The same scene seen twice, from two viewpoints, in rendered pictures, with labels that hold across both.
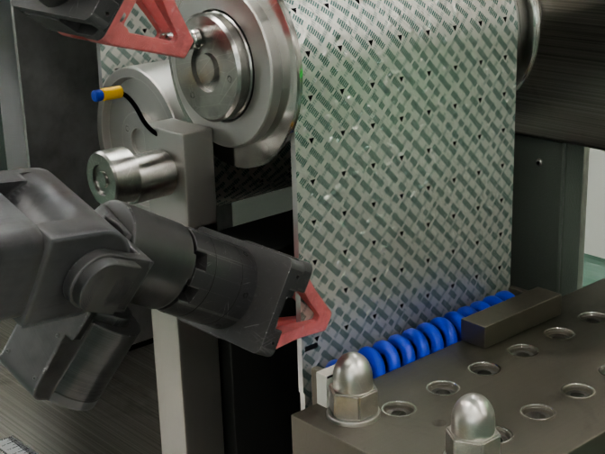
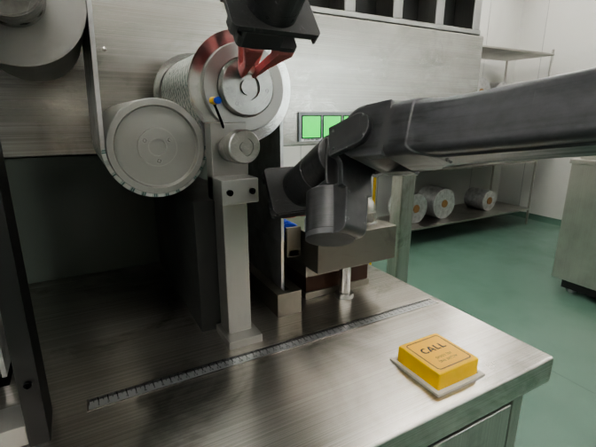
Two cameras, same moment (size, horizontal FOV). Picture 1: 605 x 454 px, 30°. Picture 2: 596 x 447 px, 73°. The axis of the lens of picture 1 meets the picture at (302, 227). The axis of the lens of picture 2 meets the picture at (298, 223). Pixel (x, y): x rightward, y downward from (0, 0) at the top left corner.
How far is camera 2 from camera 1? 0.86 m
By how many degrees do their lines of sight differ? 74
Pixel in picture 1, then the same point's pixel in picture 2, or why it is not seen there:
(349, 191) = (269, 150)
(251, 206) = not seen: outside the picture
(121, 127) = (129, 143)
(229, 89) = (266, 96)
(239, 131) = (259, 120)
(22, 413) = (55, 395)
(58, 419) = (87, 377)
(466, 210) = not seen: hidden behind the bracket
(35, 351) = (359, 210)
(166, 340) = (238, 244)
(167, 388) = (236, 272)
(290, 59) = (286, 81)
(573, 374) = not seen: hidden behind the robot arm
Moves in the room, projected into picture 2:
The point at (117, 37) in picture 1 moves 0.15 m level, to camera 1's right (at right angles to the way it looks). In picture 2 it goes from (289, 53) to (312, 67)
